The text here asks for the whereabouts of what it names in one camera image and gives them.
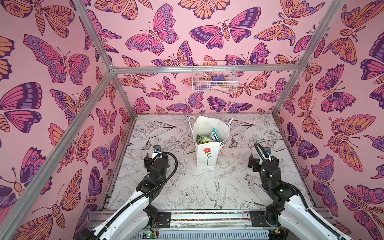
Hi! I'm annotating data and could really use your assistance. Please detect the black corrugated cable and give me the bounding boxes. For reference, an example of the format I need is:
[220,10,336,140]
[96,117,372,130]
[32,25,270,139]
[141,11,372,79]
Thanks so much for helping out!
[254,142,346,240]

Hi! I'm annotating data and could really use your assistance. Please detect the white paper bag with flower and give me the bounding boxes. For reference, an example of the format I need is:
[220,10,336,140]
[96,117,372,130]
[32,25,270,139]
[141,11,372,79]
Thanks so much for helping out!
[188,116,233,170]

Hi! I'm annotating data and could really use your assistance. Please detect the teal Fox's fruits bag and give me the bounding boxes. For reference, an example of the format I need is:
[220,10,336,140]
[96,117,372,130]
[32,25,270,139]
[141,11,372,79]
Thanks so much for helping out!
[210,129,221,143]

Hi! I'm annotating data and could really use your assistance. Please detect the white wire basket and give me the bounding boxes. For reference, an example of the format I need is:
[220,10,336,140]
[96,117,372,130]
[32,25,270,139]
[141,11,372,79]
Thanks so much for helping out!
[191,60,239,95]

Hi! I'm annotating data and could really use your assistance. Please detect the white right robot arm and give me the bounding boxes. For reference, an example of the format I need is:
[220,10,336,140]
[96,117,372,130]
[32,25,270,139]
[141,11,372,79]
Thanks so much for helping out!
[249,156,351,240]

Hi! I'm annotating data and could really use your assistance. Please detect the aluminium frame post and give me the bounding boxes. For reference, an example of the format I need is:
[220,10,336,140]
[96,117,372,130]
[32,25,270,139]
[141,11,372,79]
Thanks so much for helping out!
[271,0,346,116]

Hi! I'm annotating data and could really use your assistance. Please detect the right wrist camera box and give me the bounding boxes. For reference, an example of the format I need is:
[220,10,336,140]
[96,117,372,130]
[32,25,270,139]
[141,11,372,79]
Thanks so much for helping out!
[262,147,272,161]

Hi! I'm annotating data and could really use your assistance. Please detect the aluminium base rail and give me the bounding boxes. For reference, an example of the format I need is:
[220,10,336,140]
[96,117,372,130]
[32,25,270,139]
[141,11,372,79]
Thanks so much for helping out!
[83,208,337,240]

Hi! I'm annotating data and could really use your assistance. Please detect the green Fox's spring tea bag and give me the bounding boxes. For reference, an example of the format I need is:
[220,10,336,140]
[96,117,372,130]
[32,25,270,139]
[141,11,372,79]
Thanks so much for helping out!
[197,135,214,145]

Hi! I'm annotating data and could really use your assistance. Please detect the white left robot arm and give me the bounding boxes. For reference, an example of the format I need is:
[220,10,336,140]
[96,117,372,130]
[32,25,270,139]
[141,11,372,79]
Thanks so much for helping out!
[76,152,179,240]

